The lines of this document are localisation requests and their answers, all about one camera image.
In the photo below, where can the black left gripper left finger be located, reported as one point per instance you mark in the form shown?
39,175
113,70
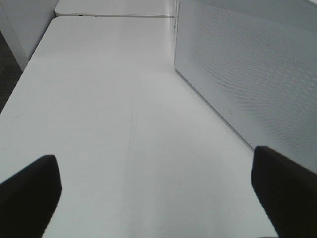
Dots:
29,198

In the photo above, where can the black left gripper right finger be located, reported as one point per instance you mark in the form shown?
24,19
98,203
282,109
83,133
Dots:
287,192

